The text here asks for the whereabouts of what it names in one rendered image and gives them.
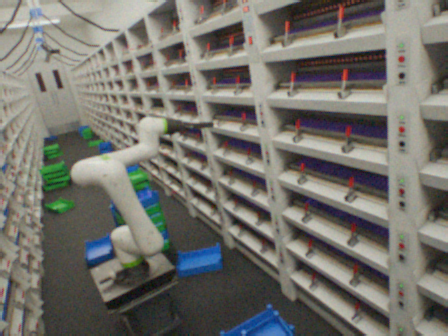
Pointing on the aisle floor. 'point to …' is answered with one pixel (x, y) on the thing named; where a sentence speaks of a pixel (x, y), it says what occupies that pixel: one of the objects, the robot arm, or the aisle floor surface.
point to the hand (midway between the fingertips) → (207, 124)
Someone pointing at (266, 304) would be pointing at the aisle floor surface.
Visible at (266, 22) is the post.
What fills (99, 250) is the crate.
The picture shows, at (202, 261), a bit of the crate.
